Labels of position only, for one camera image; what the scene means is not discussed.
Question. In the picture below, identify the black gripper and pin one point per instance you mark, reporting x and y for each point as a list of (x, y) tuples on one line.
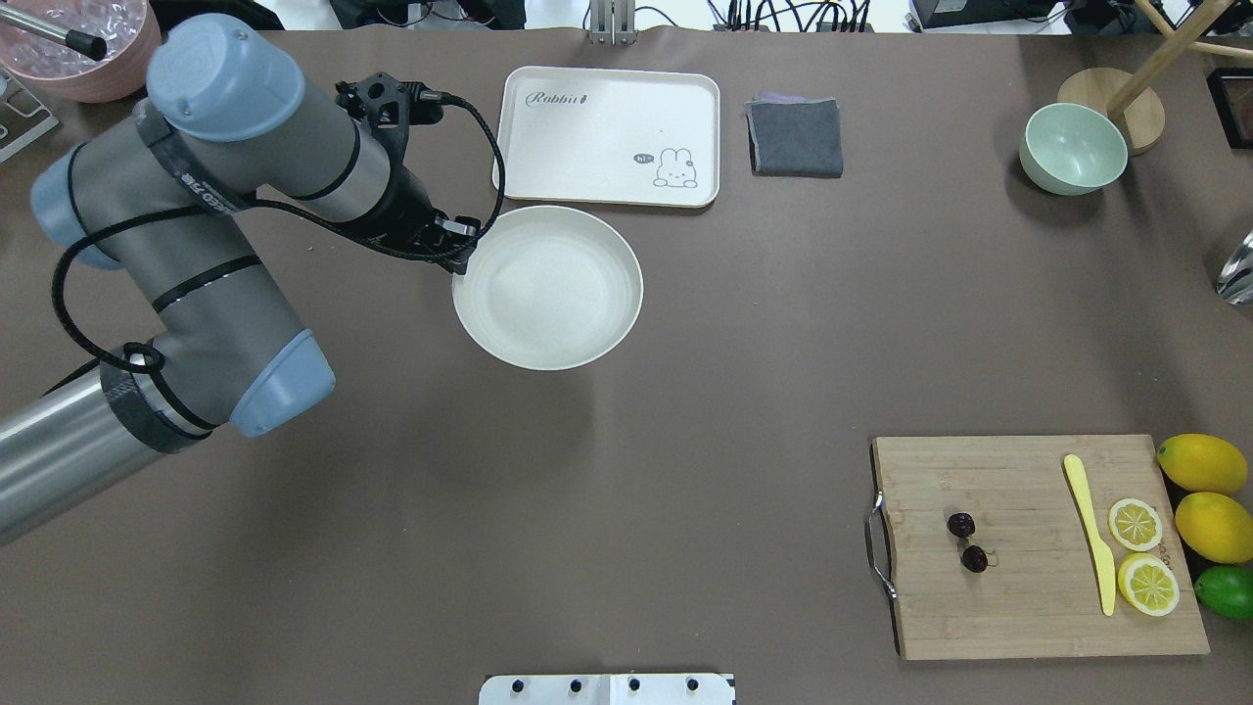
[(403, 209)]

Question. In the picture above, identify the beige round plate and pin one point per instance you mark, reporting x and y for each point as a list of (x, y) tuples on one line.
[(549, 288)]

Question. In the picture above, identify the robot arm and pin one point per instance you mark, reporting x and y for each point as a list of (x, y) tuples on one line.
[(185, 328)]

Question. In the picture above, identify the white rabbit tray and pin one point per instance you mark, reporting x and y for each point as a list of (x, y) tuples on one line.
[(610, 136)]

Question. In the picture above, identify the dark red cherry upper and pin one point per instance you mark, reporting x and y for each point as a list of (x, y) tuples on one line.
[(961, 525)]

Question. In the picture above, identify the dark red cherry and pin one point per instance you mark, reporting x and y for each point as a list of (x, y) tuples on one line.
[(961, 525), (974, 559)]

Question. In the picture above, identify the dark red cherry lower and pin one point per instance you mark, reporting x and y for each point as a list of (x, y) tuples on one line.
[(974, 559)]

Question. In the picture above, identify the black framed tray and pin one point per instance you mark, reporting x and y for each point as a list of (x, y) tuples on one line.
[(1231, 92)]

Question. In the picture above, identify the grey folded cloth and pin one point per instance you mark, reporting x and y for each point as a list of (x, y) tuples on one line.
[(794, 136)]

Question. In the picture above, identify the pink bowl with ice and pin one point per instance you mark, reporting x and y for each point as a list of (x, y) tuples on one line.
[(128, 28)]

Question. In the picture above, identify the steel ice scoop in bowl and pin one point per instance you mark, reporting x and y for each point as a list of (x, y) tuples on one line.
[(91, 46)]

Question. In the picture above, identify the mint green bowl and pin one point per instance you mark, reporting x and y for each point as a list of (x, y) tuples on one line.
[(1071, 150)]

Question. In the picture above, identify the bamboo cutting board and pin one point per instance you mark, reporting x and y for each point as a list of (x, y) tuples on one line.
[(1039, 598)]

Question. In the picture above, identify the yellow plastic knife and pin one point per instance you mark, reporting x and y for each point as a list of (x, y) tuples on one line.
[(1102, 556)]

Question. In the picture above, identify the wooden mug tree stand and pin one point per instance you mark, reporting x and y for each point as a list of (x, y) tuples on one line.
[(1126, 98)]

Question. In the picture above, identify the lemon slice upper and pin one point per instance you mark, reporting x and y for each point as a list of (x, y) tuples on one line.
[(1135, 524)]

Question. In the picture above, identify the lemon slice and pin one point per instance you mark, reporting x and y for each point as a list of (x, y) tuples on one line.
[(1135, 524), (1148, 584)]

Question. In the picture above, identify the lemon slice lower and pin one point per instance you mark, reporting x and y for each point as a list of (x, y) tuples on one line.
[(1148, 584)]

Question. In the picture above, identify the steel scoop on table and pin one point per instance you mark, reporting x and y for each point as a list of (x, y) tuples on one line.
[(1234, 282)]

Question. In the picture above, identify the whole lemon far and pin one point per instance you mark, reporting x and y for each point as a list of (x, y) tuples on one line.
[(1201, 463)]

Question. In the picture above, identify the whole lemon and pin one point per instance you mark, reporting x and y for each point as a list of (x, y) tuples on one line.
[(1216, 526), (1201, 463)]

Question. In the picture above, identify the whole lemon near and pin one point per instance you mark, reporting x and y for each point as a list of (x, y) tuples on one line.
[(1216, 526)]

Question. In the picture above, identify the green lime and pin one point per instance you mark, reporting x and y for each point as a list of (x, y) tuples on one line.
[(1227, 590)]

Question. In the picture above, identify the aluminium frame post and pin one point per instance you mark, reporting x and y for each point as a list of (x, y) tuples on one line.
[(611, 22)]

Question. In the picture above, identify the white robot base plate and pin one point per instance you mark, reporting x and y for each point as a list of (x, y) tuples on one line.
[(626, 688)]

